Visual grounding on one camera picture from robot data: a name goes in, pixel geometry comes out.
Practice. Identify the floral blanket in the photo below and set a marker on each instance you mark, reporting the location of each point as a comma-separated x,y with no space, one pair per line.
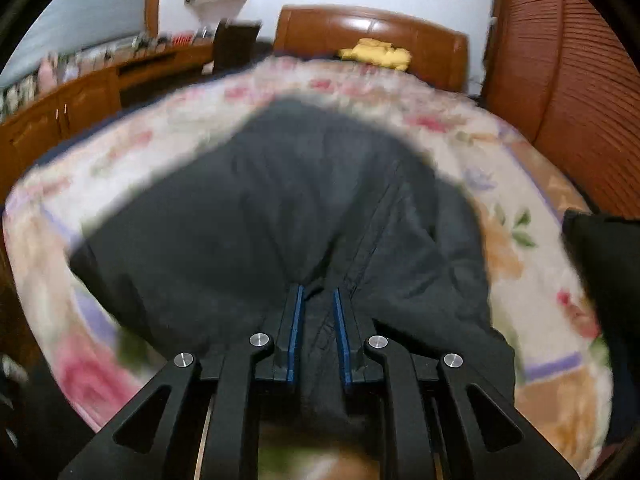
525,260

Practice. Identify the dark chair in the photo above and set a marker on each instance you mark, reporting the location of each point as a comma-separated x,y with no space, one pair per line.
235,45

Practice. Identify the dark cloth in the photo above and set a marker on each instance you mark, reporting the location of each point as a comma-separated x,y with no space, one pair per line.
600,270

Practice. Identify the wooden louvered wardrobe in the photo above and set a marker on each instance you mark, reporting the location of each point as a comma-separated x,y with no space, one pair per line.
575,85

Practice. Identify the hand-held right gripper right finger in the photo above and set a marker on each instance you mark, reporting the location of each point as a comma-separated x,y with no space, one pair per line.
341,330

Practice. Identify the long wooden cabinet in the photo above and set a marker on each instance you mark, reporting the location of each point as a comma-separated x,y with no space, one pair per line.
75,105

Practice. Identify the yellow plush toy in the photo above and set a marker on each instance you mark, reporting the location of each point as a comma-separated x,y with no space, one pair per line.
375,52

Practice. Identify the row of books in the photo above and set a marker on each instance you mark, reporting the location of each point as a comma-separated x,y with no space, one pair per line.
100,55

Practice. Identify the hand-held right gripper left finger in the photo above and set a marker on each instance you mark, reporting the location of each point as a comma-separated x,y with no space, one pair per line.
296,330

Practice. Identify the dark grey jacket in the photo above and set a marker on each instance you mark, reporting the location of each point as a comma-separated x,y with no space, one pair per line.
225,235

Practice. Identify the window with wooden frame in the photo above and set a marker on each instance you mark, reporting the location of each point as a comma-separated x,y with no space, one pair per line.
90,15

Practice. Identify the wooden bed headboard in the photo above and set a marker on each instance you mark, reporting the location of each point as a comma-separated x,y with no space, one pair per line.
350,25

